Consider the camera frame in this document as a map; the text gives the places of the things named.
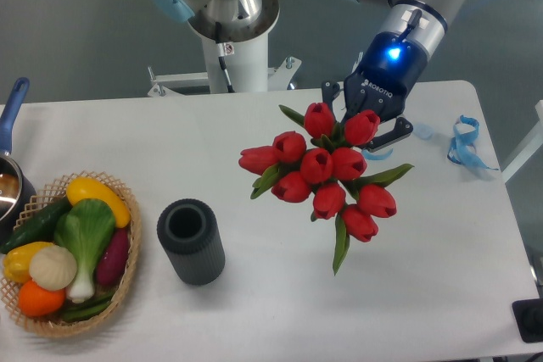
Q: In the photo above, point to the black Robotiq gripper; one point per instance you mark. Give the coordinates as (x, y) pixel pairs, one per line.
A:
(389, 69)

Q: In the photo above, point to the red tulip bouquet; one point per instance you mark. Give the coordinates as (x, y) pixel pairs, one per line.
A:
(328, 167)

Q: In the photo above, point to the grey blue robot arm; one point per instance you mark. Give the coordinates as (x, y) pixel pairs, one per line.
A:
(183, 10)

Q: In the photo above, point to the dark grey ribbed vase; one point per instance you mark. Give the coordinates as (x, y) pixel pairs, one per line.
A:
(188, 232)

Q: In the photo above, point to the small translucent blue cap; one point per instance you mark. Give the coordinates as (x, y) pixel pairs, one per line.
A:
(422, 131)

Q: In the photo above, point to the blue ribbon strip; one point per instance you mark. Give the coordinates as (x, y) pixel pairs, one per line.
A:
(462, 150)

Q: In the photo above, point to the black device at edge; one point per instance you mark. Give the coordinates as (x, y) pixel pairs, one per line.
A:
(528, 316)

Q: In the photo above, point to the purple toy sweet potato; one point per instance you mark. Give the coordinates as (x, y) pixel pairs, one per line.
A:
(113, 262)

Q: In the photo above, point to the green toy bok choy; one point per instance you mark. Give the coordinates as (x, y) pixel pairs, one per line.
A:
(85, 231)

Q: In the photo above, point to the woven wicker basket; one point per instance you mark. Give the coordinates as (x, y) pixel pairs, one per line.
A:
(55, 326)

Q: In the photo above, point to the green toy bean pods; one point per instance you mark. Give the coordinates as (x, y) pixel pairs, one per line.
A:
(88, 309)

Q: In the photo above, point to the dark green toy cucumber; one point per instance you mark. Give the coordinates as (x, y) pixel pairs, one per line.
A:
(38, 228)

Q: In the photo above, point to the cream toy steamed bun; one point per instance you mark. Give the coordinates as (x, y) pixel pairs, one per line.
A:
(53, 268)

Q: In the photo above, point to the yellow toy bell pepper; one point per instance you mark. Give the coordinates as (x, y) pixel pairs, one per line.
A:
(16, 263)

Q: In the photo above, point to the orange toy fruit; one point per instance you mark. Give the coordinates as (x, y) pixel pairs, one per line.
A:
(35, 301)

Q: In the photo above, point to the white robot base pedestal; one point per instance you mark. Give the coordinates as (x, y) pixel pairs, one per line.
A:
(234, 36)

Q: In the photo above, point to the white frame bar right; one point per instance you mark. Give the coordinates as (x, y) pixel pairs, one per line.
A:
(525, 150)

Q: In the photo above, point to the blue handled saucepan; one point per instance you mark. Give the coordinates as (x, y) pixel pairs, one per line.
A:
(16, 189)

